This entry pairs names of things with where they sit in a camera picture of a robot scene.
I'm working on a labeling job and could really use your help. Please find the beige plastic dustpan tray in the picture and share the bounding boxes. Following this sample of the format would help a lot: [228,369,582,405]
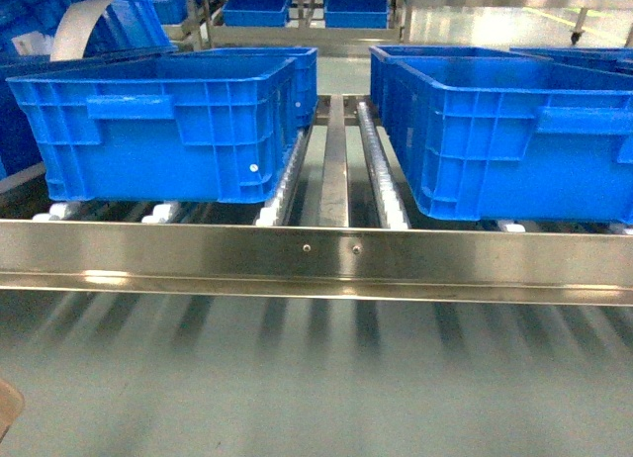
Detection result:
[0,379,25,441]

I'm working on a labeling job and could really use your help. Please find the steel shelf rack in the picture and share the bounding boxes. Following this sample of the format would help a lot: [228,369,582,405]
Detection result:
[1,96,632,307]

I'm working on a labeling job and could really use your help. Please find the blue crate front left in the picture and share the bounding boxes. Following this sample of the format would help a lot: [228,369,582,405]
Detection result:
[8,47,317,204]

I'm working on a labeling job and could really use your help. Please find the blue crate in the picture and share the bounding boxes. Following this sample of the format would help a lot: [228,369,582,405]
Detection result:
[223,0,292,28]
[8,47,317,204]
[370,46,632,224]
[323,0,390,29]

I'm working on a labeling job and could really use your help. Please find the blue crate front right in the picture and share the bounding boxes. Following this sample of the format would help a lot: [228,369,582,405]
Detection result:
[370,46,632,224]

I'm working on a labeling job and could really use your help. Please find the blue crate rear right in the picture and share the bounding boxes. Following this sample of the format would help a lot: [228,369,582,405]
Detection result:
[323,0,390,29]

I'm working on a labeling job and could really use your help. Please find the blue crate rear left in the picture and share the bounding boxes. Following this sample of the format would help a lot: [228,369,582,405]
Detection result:
[223,0,292,28]

